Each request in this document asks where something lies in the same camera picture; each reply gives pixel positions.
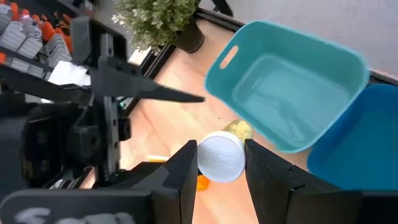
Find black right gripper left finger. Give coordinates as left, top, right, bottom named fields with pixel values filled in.
left=0, top=139, right=199, bottom=224

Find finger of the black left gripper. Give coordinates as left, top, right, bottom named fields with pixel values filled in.
left=90, top=55, right=206, bottom=103

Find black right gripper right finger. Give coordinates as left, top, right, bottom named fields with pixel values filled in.
left=244, top=139, right=398, bottom=224

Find orange pill bottle white cap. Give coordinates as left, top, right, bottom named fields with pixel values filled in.
left=148, top=154, right=170, bottom=164
left=196, top=174, right=211, bottom=192

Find small yellow pill bottle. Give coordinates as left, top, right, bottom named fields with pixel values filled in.
left=197, top=119, right=254, bottom=184

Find blue plastic bin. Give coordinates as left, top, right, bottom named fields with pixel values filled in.
left=307, top=83, right=398, bottom=191

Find teal plastic bin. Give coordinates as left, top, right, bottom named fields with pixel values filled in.
left=204, top=20, right=371, bottom=154

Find white paper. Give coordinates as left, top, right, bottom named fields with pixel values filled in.
left=48, top=60, right=91, bottom=87

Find potted green plant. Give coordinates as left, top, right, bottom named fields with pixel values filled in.
left=111, top=0, right=205, bottom=54

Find storage rack orange grey parts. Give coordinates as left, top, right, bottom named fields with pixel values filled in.
left=0, top=0, right=75, bottom=78

